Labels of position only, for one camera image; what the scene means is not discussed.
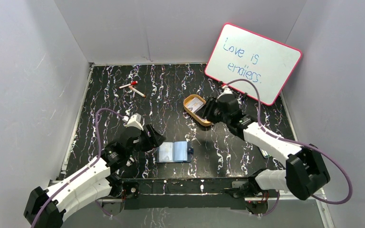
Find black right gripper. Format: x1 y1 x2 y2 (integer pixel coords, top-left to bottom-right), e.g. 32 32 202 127
194 96 230 125

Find silver credit card stack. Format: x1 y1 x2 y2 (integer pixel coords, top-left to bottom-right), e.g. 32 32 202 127
186 97 205 113

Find blue leather card holder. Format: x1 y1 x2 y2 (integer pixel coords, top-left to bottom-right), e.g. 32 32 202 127
157 141 194 163

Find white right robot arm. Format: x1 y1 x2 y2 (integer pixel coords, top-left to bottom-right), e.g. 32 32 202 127
197 94 330 200

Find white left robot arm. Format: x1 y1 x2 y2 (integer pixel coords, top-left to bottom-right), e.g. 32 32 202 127
23 124 166 228

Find yellow oval tray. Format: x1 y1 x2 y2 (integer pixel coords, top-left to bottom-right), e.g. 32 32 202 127
183 94 213 127

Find orange capped marker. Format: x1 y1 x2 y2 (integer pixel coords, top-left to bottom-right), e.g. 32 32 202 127
129 86 146 97

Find red capped marker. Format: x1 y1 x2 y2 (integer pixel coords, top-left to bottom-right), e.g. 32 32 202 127
119 81 138 89

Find coloured marker pen set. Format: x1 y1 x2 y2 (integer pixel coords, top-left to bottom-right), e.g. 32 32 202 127
260 150 271 158

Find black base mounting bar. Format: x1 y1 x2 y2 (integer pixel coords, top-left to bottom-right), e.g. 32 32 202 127
91 178 297 211

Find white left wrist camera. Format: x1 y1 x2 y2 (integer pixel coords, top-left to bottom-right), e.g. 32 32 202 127
123 113 144 131

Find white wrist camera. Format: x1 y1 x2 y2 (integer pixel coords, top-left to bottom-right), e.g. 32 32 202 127
220 85 232 96
123 113 144 131

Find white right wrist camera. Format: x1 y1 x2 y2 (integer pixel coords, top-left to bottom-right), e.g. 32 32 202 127
220 85 232 96

